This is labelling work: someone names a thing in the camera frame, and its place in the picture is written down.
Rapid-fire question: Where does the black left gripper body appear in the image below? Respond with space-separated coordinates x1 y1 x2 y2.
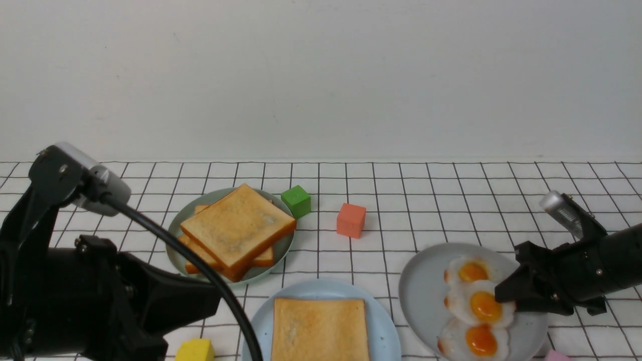
2 236 222 360

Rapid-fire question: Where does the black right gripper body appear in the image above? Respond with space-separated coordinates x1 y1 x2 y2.
495 225 641 315

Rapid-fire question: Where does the fried egg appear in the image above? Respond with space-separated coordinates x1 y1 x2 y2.
443 280 516 328
437 318 510 360
443 255 518 292

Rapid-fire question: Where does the toast slice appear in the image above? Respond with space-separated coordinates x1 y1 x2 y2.
178 235 274 267
180 184 297 282
185 257 222 274
271 298 371 360

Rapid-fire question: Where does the pink cube block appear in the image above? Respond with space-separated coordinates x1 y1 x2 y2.
543 349 573 361

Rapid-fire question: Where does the yellow cube block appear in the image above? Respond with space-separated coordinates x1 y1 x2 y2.
175 338 216 361

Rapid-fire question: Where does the grey egg plate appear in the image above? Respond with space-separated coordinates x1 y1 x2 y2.
398 243 548 360

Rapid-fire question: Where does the light blue plate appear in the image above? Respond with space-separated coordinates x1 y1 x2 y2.
251 279 402 360

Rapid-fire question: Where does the orange-red cube block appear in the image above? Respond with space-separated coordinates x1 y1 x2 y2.
336 203 367 239

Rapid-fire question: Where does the green cube block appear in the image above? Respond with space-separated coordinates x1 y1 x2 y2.
280 185 311 219

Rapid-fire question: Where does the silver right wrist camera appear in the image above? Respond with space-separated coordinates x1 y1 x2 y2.
539 190 601 240

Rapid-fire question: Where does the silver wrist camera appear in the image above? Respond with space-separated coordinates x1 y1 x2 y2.
539 190 601 240
54 141 131 217

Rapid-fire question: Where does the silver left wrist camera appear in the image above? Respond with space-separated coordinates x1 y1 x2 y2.
54 141 131 217

